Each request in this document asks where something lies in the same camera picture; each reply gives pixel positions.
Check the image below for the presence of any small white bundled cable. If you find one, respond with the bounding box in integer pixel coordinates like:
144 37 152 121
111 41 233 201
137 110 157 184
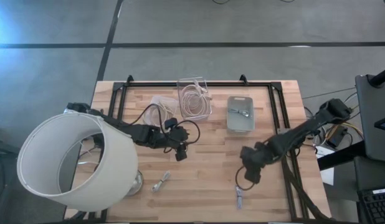
150 169 172 193

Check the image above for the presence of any clear acrylic bin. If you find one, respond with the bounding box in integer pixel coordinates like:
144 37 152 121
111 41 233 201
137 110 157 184
176 76 213 121

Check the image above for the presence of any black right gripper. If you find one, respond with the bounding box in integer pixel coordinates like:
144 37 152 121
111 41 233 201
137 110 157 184
240 142 270 184

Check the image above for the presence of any black pole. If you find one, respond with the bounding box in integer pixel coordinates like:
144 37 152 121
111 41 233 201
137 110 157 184
368 64 385 88

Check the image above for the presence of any black keyboard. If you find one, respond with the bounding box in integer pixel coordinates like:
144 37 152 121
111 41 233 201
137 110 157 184
356 185 385 224

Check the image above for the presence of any white lamp shade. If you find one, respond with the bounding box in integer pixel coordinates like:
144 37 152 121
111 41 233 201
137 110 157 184
16 111 145 213

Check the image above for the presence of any black power box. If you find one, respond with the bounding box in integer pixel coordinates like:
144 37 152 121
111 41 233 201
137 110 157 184
325 126 348 147

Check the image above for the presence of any thick cream cable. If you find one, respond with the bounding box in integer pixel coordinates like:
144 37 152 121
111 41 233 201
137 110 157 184
181 79 212 118

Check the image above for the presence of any white paper sheet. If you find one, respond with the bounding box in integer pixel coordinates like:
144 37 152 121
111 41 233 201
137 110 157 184
315 144 336 187

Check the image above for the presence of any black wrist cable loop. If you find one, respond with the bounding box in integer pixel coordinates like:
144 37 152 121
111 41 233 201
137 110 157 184
163 119 201 154
234 164 256 192

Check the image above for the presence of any frosted plastic bin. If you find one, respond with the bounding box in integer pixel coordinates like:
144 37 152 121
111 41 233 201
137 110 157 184
141 94 178 128

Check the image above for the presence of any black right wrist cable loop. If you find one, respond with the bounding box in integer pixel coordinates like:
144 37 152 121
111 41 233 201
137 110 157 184
234 164 256 192

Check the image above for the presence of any grey cable black tie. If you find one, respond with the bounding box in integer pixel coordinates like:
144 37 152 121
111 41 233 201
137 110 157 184
228 106 252 119

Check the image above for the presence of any coloured wire bundle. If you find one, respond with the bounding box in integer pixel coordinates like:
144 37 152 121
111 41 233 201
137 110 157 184
341 120 364 141

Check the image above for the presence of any bluish bundled cable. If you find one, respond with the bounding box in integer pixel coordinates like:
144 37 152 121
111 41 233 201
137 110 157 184
234 185 245 210

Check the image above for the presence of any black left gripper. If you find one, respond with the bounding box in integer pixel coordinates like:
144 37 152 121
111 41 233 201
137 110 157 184
158 126 191 161

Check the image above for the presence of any white bin with handle hole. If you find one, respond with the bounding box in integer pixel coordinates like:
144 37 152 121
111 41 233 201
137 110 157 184
226 95 255 134

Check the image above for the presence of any black cable sleeve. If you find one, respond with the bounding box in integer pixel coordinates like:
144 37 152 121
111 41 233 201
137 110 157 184
281 155 332 222

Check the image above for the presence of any long black arm cable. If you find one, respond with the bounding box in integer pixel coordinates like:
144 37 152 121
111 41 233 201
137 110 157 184
129 103 167 133

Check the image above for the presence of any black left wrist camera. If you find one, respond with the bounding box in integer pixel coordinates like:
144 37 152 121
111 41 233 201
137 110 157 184
163 117 179 131

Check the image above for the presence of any black aluminium rig frame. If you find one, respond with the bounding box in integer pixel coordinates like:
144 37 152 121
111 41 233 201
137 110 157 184
107 73 309 222

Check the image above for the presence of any black left wrist cable loop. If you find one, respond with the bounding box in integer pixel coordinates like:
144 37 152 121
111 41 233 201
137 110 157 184
163 119 201 154

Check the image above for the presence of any thin cream cable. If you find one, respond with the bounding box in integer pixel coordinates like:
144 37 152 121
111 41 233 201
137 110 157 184
161 99 178 121

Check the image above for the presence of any black side table edge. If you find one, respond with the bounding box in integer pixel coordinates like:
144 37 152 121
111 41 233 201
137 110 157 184
316 139 366 171

